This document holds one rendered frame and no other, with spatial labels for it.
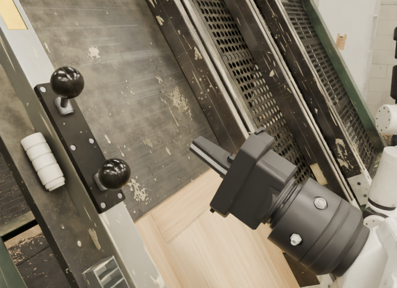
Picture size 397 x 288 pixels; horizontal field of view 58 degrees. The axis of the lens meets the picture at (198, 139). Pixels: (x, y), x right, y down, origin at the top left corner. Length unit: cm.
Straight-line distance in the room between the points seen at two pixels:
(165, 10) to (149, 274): 59
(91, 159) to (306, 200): 30
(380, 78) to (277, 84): 470
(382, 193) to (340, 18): 365
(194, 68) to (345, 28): 370
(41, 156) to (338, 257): 39
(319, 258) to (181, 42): 61
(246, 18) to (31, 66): 85
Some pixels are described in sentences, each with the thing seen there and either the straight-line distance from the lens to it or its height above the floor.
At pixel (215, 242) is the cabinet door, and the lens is 73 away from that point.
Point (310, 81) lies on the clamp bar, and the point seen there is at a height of 137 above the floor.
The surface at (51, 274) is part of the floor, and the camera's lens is 274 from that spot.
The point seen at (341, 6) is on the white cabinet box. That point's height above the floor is 175.
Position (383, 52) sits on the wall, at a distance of 586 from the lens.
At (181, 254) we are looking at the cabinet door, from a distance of 66.
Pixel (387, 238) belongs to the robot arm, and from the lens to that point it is 41.
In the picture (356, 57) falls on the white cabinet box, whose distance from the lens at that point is 448.
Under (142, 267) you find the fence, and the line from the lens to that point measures 56.
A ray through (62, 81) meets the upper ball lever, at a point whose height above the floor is 154.
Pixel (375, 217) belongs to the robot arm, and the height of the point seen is 117.
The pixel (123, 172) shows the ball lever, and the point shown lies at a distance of 42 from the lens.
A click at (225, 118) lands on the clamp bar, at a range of 85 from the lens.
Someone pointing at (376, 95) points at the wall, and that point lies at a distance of 594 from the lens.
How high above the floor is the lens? 161
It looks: 18 degrees down
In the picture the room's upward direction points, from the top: straight up
